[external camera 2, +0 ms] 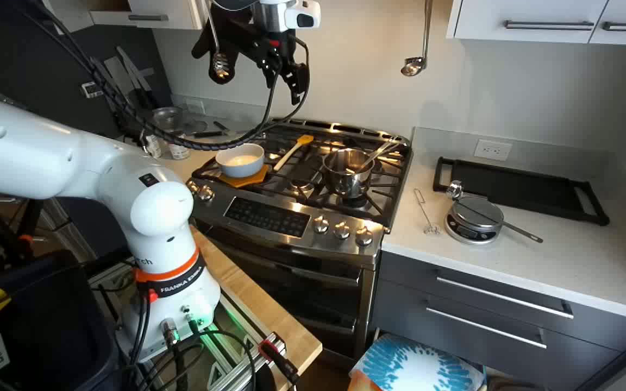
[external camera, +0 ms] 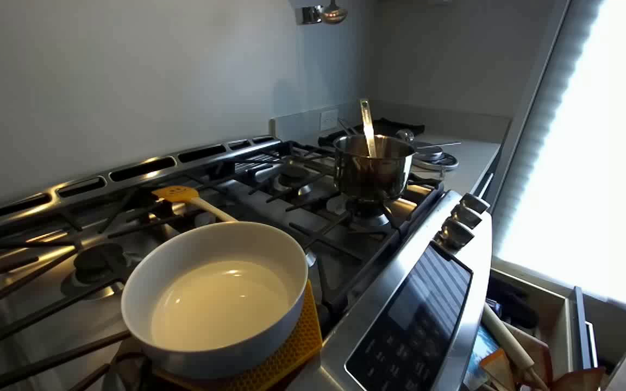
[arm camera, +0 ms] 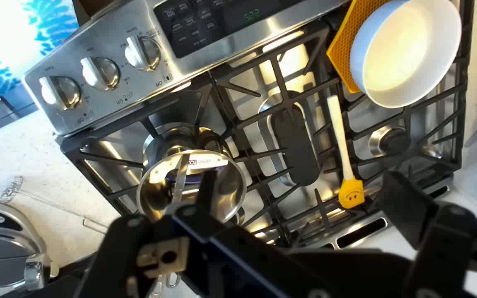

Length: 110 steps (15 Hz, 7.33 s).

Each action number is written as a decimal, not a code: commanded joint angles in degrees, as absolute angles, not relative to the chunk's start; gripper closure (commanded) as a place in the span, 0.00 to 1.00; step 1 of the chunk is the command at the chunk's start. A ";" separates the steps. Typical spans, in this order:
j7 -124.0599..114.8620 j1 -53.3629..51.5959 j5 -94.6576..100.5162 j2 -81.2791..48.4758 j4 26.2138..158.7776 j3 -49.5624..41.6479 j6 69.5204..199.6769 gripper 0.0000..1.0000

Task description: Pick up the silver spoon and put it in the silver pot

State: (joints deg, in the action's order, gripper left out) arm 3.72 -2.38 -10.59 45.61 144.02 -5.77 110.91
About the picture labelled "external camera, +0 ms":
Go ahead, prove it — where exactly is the pale long kitchen utensil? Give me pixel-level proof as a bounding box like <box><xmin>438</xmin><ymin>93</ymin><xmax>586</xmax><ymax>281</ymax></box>
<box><xmin>356</xmin><ymin>98</ymin><xmax>380</xmax><ymax>159</ymax></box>

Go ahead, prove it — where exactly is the wooden spatula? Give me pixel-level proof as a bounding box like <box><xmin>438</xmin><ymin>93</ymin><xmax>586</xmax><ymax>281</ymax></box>
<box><xmin>149</xmin><ymin>184</ymin><xmax>240</xmax><ymax>226</ymax></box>

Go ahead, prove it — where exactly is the white ceramic bowl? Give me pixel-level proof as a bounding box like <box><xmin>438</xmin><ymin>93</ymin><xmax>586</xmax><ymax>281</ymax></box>
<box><xmin>118</xmin><ymin>220</ymin><xmax>311</xmax><ymax>382</ymax></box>

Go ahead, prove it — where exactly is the silver stove knob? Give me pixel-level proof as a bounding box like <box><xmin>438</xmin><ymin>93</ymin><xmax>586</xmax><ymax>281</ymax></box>
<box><xmin>437</xmin><ymin>217</ymin><xmax>476</xmax><ymax>253</ymax></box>
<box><xmin>450</xmin><ymin>202</ymin><xmax>483</xmax><ymax>230</ymax></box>
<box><xmin>461</xmin><ymin>190</ymin><xmax>494</xmax><ymax>215</ymax></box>

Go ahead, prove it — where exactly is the stainless steel gas range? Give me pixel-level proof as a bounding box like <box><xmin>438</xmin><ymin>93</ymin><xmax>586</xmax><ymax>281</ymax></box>
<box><xmin>0</xmin><ymin>132</ymin><xmax>495</xmax><ymax>391</ymax></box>

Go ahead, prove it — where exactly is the blue and white box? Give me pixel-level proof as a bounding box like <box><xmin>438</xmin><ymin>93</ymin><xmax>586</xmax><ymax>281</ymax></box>
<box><xmin>463</xmin><ymin>323</ymin><xmax>506</xmax><ymax>388</ymax></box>

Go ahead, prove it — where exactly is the wooden rolling pin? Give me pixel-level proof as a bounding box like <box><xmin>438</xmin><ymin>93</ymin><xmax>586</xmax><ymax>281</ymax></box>
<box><xmin>478</xmin><ymin>301</ymin><xmax>550</xmax><ymax>388</ymax></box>

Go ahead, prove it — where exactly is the open wooden drawer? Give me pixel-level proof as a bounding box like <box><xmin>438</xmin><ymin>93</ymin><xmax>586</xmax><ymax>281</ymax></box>
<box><xmin>463</xmin><ymin>263</ymin><xmax>608</xmax><ymax>391</ymax></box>

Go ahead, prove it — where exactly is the bright window with blinds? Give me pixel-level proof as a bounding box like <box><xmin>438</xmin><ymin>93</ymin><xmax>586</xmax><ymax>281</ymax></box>
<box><xmin>495</xmin><ymin>0</ymin><xmax>626</xmax><ymax>312</ymax></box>

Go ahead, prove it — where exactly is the white wall outlet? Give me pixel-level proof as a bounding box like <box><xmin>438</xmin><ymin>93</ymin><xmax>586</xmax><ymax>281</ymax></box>
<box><xmin>317</xmin><ymin>107</ymin><xmax>342</xmax><ymax>130</ymax></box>

